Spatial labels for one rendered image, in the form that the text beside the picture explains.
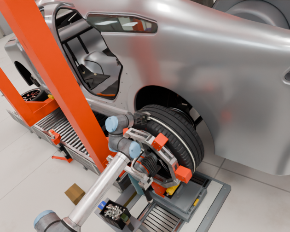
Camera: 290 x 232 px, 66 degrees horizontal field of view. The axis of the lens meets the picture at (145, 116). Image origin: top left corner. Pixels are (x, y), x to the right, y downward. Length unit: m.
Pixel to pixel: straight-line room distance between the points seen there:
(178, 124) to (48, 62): 0.97
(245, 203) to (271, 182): 0.36
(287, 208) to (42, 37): 2.39
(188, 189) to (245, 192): 0.58
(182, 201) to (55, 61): 1.60
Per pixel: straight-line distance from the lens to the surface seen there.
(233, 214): 2.40
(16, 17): 1.56
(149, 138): 1.52
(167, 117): 1.59
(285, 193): 2.57
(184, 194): 2.27
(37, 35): 1.60
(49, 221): 1.33
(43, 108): 3.80
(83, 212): 1.24
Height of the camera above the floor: 2.12
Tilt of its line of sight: 35 degrees down
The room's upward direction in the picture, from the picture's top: 19 degrees counter-clockwise
